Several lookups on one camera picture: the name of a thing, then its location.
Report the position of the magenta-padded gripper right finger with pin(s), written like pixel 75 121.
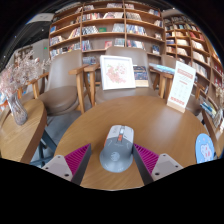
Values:
pixel 146 159

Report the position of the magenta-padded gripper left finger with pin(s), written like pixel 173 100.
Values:
pixel 77 159

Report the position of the grey computer mouse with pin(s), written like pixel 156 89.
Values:
pixel 116 153

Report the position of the round light blue mouse pad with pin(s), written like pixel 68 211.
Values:
pixel 204 148

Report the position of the round wooden side table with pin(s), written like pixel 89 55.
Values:
pixel 215 133
pixel 20 136

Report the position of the stack of books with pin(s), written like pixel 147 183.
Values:
pixel 208 108

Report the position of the white sign on wooden base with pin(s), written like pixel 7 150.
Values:
pixel 181 86

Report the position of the dark cover book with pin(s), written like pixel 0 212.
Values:
pixel 140 76

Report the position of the white framed flower picture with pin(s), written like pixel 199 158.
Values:
pixel 117 72

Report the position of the teal book stack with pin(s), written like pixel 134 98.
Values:
pixel 161 68

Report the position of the distant wooden bookshelf unit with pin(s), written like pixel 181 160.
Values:
pixel 24 53

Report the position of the wide wooden bookshelf unit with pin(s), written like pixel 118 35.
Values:
pixel 106 25

